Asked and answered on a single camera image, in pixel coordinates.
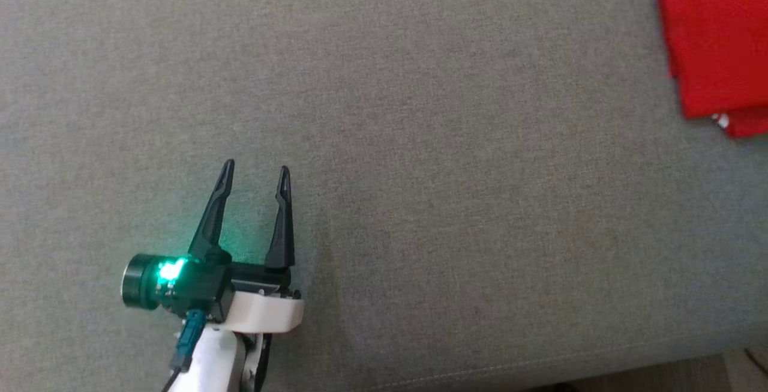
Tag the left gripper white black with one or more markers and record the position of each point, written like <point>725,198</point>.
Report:
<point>264,314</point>

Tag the red shorts with white trim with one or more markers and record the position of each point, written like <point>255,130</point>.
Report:
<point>720,38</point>

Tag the grey fabric sofa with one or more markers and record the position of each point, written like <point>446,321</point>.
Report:
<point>420,140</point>

